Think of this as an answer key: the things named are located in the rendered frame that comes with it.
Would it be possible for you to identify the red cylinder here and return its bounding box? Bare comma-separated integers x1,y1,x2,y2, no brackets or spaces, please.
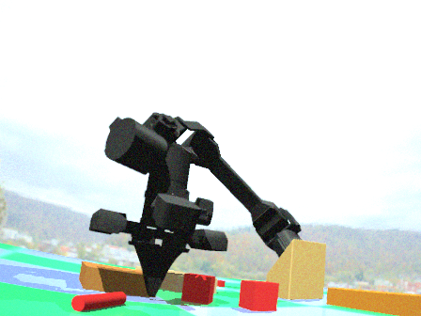
71,292,127,311

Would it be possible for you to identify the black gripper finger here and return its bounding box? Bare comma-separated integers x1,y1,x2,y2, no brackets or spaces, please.
152,246,190,296
128,241,160,296

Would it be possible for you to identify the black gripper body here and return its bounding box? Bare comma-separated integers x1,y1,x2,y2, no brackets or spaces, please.
89,179,228,251

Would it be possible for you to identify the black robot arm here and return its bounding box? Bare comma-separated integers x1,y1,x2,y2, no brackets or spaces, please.
104,112,302,258

